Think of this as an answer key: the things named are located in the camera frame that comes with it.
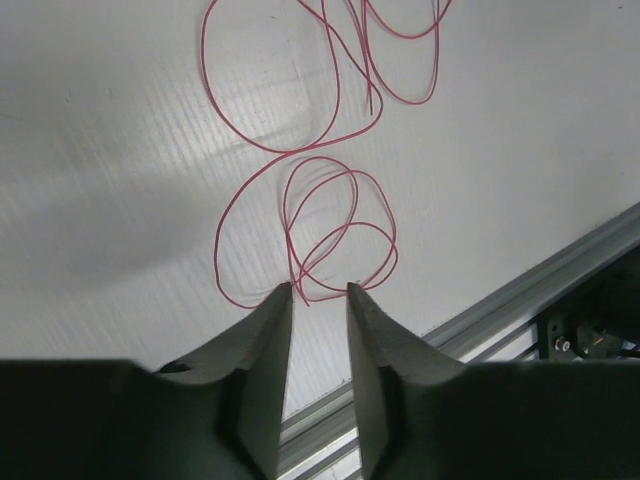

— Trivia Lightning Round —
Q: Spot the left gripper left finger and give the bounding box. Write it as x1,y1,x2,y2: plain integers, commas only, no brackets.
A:
158,282,293,479

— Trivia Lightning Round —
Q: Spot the aluminium mounting rail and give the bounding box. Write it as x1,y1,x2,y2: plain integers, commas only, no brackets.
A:
280,207,639,479

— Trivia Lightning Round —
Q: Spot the bundle of thin wires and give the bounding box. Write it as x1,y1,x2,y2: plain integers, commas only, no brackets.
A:
201,0,454,310

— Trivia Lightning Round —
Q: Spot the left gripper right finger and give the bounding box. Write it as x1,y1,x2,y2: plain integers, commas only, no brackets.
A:
346,283,465,479

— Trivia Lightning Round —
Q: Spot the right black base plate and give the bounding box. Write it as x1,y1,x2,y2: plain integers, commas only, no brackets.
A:
536,271,639,361

